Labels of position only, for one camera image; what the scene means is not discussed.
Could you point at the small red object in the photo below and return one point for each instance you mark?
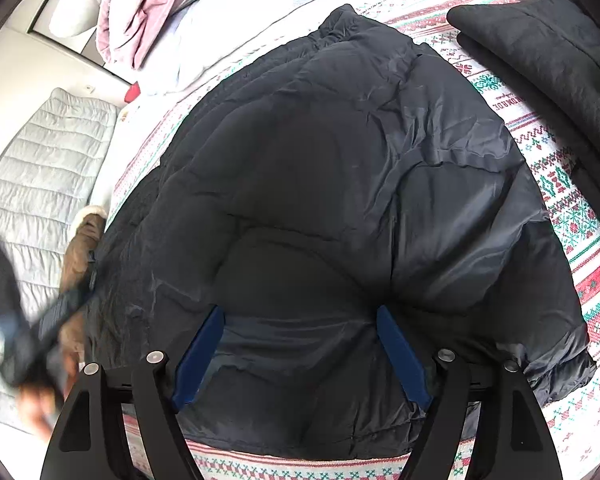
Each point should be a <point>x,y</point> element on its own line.
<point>132,92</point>

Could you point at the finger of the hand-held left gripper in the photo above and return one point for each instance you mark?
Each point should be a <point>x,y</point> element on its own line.
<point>62,315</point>
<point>5,290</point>

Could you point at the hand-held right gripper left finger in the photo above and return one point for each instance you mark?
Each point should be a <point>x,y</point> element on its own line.
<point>197,360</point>

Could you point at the person's left hand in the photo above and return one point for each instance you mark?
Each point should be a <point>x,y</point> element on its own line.
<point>37,410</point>

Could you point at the black puffer jacket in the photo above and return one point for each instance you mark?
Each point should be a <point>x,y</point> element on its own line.
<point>330,160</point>

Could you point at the black quilted jacket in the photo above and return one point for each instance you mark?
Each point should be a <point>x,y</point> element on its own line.
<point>540,45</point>

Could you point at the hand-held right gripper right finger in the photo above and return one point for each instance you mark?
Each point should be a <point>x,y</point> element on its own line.
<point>402,355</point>

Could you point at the brown fur-trimmed jacket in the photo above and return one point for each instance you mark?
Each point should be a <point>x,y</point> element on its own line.
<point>82,255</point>

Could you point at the pink quilt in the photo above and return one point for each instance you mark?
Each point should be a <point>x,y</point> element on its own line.
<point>145,0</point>

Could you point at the patterned knit blanket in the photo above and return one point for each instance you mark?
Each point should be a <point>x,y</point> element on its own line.
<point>555,200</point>

